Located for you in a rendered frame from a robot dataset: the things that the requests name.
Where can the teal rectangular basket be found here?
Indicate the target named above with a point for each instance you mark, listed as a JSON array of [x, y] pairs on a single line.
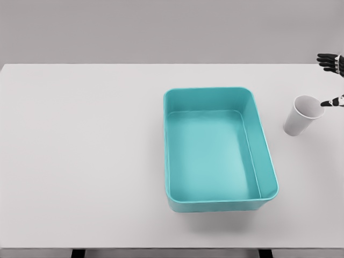
[[212, 150]]

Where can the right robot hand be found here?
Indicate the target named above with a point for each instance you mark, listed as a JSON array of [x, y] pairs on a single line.
[[330, 60]]

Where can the white paper cup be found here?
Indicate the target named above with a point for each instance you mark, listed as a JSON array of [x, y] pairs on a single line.
[[297, 118]]

